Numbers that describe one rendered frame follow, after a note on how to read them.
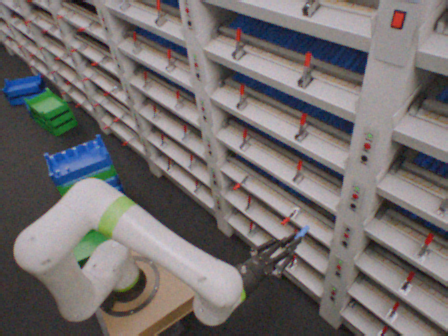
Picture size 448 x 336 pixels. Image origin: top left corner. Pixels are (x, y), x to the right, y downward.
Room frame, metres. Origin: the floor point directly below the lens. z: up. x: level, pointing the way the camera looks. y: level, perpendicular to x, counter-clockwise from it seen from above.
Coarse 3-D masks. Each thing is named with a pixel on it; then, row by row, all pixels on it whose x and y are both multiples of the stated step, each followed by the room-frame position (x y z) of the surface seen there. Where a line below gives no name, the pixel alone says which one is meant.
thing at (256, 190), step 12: (228, 156) 1.23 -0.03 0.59; (228, 168) 1.19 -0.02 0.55; (240, 180) 1.11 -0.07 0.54; (252, 180) 1.09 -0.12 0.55; (252, 192) 1.04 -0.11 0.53; (264, 192) 1.02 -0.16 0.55; (288, 192) 0.98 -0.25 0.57; (276, 204) 0.95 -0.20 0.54; (288, 204) 0.93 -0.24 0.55; (312, 204) 0.90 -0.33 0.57; (288, 216) 0.88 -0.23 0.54; (300, 216) 0.87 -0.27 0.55; (324, 216) 0.84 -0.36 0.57; (312, 228) 0.81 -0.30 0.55; (324, 240) 0.75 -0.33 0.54
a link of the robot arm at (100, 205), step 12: (84, 180) 0.73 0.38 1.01; (96, 180) 0.73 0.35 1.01; (72, 192) 0.69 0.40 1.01; (84, 192) 0.68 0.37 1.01; (96, 192) 0.68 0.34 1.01; (108, 192) 0.69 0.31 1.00; (72, 204) 0.65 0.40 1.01; (84, 204) 0.65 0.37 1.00; (96, 204) 0.65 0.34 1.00; (108, 204) 0.65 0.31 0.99; (120, 204) 0.65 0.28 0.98; (132, 204) 0.66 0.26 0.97; (84, 216) 0.63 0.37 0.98; (96, 216) 0.63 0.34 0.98; (108, 216) 0.62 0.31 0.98; (120, 216) 0.62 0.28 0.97; (96, 228) 0.62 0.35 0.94; (108, 228) 0.60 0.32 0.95
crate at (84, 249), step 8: (88, 232) 1.36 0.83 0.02; (96, 232) 1.37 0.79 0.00; (80, 240) 1.32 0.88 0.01; (88, 240) 1.32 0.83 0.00; (96, 240) 1.31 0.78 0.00; (104, 240) 1.30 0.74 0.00; (80, 248) 1.27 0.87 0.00; (88, 248) 1.26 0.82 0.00; (80, 256) 1.21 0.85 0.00; (88, 256) 1.17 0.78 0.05; (80, 264) 1.15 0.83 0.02
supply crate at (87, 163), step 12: (48, 156) 1.55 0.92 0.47; (60, 156) 1.58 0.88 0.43; (72, 156) 1.60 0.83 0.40; (84, 156) 1.59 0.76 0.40; (96, 156) 1.58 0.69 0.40; (108, 156) 1.49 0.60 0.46; (60, 168) 1.51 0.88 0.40; (72, 168) 1.50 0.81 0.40; (84, 168) 1.44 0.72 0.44; (96, 168) 1.46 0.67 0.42; (60, 180) 1.39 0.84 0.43
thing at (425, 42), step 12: (444, 0) 0.68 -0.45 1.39; (444, 12) 0.69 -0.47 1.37; (432, 24) 0.67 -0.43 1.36; (444, 24) 0.66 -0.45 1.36; (420, 36) 0.64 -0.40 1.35; (432, 36) 0.67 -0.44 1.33; (444, 36) 0.65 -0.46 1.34; (420, 48) 0.65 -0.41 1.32; (432, 48) 0.64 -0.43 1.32; (444, 48) 0.63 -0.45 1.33; (420, 60) 0.65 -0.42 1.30; (432, 60) 0.63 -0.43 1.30; (444, 60) 0.61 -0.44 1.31; (444, 72) 0.61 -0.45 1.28
